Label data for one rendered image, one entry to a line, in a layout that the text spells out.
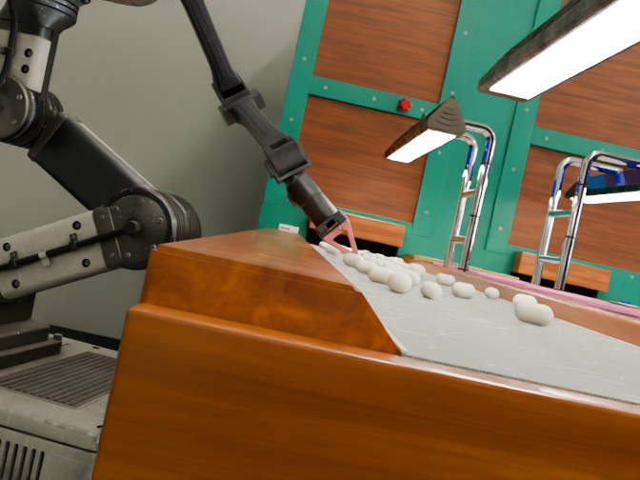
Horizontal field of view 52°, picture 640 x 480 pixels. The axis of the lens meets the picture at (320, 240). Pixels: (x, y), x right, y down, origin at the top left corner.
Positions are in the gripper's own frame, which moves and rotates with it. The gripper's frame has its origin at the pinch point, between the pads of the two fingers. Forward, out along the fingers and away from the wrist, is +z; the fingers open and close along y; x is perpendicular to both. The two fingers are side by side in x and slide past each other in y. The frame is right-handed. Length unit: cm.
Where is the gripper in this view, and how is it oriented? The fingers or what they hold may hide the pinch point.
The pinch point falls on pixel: (353, 252)
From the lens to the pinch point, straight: 138.5
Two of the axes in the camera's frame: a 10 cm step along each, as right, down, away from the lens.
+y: -0.3, -0.1, 10.0
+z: 6.2, 7.8, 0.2
